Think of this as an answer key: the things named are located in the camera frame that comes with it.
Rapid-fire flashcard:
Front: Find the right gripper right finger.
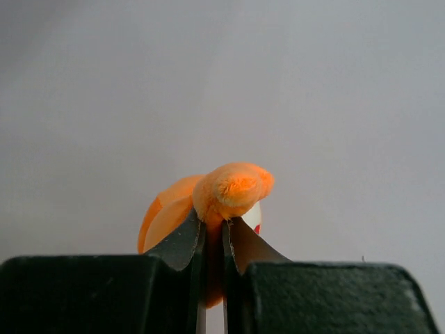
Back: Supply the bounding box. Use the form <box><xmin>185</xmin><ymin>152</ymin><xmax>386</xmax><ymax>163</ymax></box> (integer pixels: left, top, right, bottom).
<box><xmin>222</xmin><ymin>218</ymin><xmax>438</xmax><ymax>334</ymax></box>

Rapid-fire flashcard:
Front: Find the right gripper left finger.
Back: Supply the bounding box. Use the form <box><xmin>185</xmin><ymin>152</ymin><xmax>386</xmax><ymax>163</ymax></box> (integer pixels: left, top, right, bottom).
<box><xmin>1</xmin><ymin>212</ymin><xmax>206</xmax><ymax>334</ymax></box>

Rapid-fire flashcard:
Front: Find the orange shark plush back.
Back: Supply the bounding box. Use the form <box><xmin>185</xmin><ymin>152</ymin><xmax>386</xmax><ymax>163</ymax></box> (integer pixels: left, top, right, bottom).
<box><xmin>137</xmin><ymin>162</ymin><xmax>275</xmax><ymax>308</ymax></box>

